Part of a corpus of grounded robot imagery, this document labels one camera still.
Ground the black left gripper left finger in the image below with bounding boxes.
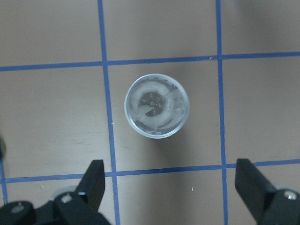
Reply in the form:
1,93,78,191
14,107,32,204
0,159,109,225

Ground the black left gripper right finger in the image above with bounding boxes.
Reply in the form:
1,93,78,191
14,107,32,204
235,158,300,225

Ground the tennis ball can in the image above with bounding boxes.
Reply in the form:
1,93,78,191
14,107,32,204
124,74,190,139

